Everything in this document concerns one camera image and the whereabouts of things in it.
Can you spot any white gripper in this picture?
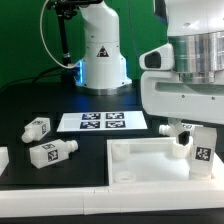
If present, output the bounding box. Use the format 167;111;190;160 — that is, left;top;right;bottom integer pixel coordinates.
139;44;224;146

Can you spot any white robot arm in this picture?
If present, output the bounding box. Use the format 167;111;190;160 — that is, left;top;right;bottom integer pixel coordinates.
81;0;224;125

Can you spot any white right fence bar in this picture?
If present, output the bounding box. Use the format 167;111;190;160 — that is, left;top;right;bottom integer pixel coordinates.
212;153;224;183

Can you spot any white fence bar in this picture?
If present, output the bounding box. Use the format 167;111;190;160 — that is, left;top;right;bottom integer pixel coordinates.
212;153;224;183
0;189;224;218

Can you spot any white front fence bar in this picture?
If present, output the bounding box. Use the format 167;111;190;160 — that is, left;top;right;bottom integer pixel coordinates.
0;189;224;218

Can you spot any white marker sheet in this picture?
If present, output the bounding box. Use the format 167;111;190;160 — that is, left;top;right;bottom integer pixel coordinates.
57;111;147;132

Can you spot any white left fence block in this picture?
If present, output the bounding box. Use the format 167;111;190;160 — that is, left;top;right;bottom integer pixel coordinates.
0;147;9;176

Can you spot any black cable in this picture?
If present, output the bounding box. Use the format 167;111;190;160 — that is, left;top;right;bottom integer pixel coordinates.
0;66;66;94

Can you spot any white cable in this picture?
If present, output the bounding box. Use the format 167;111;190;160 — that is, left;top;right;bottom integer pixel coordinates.
39;0;83;70

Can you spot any black camera stand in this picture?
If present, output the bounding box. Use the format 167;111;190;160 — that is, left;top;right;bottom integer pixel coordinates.
43;0;103;84

